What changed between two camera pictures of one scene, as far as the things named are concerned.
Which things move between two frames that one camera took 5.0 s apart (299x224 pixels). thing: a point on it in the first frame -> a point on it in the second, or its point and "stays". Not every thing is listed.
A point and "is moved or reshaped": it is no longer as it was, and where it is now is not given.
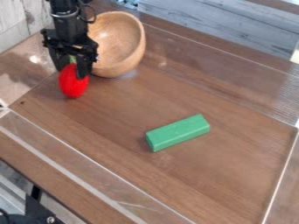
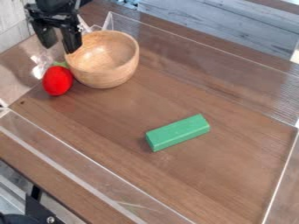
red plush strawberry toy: x=72 y=86 -> x=57 y=79
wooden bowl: x=118 y=35 is moved or reshaped
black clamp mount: x=36 y=213 stays
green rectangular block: x=164 y=136 stays
